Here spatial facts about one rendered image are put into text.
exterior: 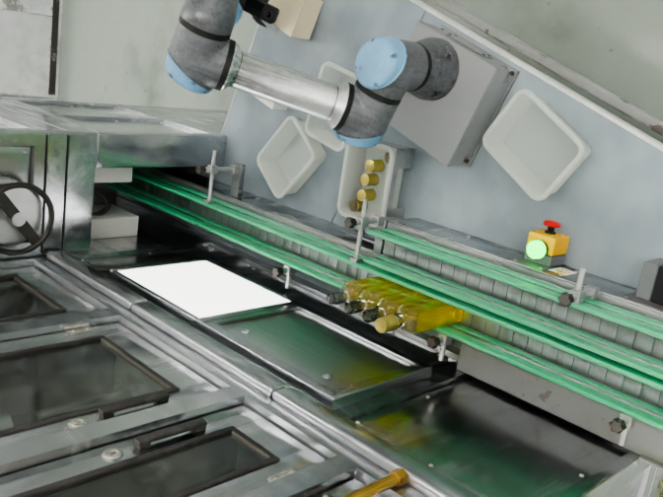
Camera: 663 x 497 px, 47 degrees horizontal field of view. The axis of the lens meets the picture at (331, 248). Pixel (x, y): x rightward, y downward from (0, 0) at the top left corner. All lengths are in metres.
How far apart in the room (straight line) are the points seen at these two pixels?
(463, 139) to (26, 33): 3.82
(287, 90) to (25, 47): 3.67
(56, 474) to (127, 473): 0.11
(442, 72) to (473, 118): 0.13
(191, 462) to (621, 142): 1.12
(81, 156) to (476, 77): 1.19
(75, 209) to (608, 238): 1.52
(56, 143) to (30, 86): 2.99
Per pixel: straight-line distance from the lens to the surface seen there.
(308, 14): 2.32
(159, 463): 1.40
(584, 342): 1.63
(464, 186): 1.99
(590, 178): 1.82
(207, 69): 1.71
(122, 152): 2.45
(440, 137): 1.91
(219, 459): 1.42
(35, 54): 5.32
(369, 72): 1.76
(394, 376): 1.72
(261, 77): 1.74
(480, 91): 1.85
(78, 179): 2.40
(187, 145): 2.58
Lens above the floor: 2.40
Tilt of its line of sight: 45 degrees down
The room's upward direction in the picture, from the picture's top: 97 degrees counter-clockwise
